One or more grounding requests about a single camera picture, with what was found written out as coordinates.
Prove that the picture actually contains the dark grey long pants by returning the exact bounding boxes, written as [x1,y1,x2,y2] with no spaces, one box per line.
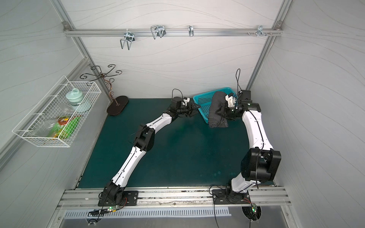
[208,91,229,128]

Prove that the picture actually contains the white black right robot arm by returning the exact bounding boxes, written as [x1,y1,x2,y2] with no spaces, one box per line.
[208,91,281,194]

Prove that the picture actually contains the teal plastic mesh basket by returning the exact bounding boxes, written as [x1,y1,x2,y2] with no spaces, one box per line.
[193,87,234,124]

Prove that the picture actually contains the dark oval stand base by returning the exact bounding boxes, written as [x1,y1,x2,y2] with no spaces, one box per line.
[106,96,129,116]

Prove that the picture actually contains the small metal hook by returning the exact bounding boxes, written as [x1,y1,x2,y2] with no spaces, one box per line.
[188,25,194,37]

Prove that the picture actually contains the ornate metal hook stand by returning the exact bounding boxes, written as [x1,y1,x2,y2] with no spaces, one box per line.
[79,64,123,99]

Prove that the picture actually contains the curved metal hook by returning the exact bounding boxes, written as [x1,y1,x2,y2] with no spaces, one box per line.
[150,25,166,40]

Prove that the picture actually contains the double metal hook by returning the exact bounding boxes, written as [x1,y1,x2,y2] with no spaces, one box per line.
[120,30,135,50]

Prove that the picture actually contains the white vent strip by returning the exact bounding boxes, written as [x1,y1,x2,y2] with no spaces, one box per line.
[64,207,231,219]

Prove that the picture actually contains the pale green lidded jar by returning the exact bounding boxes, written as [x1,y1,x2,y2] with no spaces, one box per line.
[66,88,91,112]

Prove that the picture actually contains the green snack packet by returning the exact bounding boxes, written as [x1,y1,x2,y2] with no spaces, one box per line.
[47,116,80,139]

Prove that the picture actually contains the metal bracket hook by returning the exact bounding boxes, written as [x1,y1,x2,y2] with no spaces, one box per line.
[247,25,272,37]

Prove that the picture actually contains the white wire wall basket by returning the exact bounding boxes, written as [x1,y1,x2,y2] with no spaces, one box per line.
[12,76,101,148]

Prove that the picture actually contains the aluminium top rail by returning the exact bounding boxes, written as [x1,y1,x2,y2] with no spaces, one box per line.
[64,27,284,38]

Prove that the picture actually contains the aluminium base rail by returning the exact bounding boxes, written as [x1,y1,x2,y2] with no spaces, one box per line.
[57,186,291,210]

